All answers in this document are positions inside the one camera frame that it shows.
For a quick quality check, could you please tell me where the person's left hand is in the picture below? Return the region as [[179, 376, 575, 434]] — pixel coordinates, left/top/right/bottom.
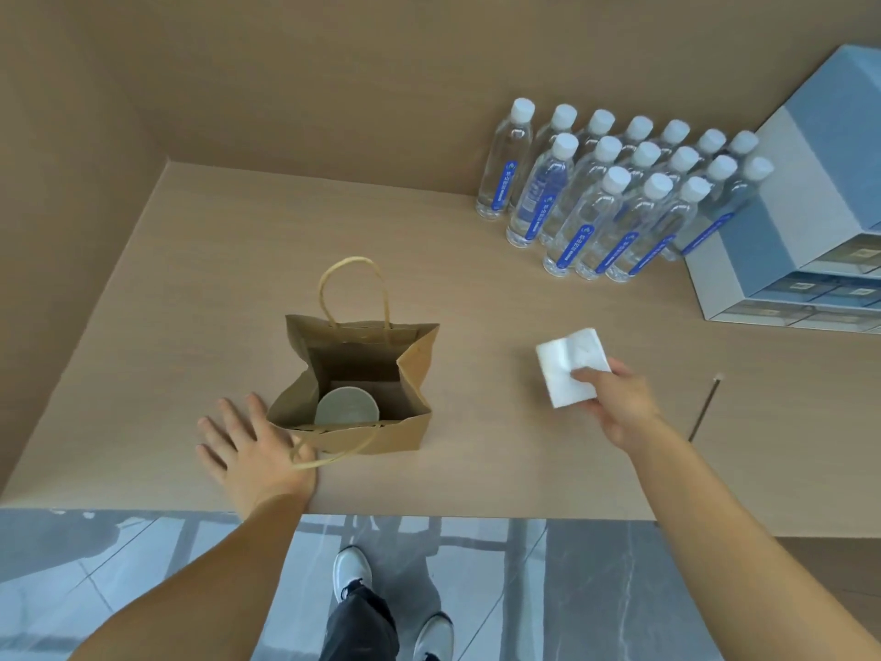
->
[[195, 393, 318, 521]]

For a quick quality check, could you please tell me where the person's right hand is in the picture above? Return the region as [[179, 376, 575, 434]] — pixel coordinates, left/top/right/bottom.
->
[[570, 357, 666, 456]]

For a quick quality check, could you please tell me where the white napkin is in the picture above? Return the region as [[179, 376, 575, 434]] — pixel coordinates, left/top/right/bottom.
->
[[535, 328, 612, 409]]

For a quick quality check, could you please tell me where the thin dark stirring stick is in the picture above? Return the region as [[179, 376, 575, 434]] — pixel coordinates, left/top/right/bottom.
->
[[687, 375, 723, 443]]

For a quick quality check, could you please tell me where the white paper cup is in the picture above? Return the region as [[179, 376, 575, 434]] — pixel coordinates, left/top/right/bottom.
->
[[314, 386, 381, 428]]

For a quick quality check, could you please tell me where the brown paper bag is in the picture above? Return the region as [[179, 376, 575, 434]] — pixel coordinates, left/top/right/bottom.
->
[[266, 256, 441, 470]]

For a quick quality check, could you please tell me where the person's right forearm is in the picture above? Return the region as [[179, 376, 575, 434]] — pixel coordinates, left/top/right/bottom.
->
[[626, 413, 881, 661]]

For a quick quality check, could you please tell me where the person's left forearm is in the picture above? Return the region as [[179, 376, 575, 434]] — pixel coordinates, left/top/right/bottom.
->
[[68, 491, 307, 661]]

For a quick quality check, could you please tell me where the white shoe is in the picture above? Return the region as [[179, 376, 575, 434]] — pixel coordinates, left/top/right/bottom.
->
[[412, 611, 455, 661], [332, 545, 374, 603]]

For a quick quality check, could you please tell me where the dark trousers leg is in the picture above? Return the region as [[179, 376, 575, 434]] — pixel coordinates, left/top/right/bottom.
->
[[319, 579, 401, 661]]

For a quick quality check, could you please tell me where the group of clear water bottles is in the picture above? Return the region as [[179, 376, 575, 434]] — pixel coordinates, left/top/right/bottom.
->
[[474, 96, 775, 284]]

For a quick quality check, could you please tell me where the blue white drawer organizer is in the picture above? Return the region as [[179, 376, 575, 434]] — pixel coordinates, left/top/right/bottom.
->
[[685, 44, 881, 336]]

